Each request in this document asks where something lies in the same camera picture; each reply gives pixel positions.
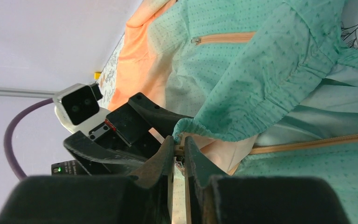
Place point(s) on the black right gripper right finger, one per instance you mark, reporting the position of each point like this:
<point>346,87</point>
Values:
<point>214,197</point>

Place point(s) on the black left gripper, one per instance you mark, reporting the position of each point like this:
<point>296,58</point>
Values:
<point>123,143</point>

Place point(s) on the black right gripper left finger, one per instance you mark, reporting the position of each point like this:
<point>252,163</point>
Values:
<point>142,197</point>

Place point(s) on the orange and teal jacket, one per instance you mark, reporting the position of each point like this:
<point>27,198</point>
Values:
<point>267,87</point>

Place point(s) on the floral patterned table cloth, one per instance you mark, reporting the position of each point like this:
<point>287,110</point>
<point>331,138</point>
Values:
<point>107,80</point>

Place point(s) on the small yellow block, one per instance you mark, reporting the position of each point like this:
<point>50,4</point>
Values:
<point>97,75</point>

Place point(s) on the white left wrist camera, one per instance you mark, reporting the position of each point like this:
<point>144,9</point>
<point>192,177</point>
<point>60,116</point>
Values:
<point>77,108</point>

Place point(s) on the aluminium frame rails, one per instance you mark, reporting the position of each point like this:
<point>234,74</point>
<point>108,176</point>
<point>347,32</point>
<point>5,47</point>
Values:
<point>11,92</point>

